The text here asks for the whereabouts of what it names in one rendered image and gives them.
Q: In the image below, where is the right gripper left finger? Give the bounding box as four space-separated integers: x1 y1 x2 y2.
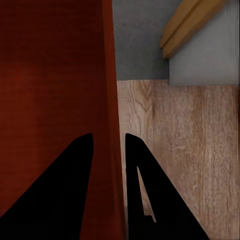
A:
0 133 94 240

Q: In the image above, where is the storage box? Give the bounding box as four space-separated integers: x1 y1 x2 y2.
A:
0 0 126 240

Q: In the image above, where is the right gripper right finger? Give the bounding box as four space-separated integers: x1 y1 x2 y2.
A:
125 133 210 240

